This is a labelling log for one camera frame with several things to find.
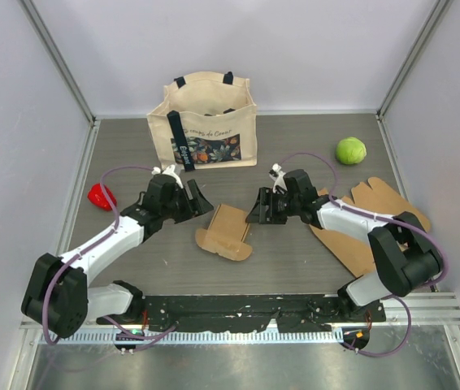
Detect red bell pepper toy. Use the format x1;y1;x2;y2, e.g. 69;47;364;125
87;183;117;211

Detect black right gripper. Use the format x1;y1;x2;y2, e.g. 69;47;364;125
245;187;301;224

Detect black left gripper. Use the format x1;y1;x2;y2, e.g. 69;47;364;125
161;180;212;223

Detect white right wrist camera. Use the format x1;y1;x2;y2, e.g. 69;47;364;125
269;163;287;193

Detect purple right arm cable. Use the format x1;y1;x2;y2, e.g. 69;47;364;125
280;152;450;358

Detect spare brown cardboard box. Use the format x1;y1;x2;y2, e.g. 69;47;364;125
310;177;432;277

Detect beige canvas tote bag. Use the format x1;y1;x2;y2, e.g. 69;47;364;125
146;71;258;171

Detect green cabbage ball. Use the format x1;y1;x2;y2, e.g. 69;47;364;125
336;136;367;165

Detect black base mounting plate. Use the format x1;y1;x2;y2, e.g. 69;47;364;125
111;294;386;333

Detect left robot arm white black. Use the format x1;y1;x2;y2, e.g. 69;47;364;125
20;174;214;339

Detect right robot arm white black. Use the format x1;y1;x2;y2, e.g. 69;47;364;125
246;167;445;321

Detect slotted cable duct strip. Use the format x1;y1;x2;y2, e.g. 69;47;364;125
59;327;343;347

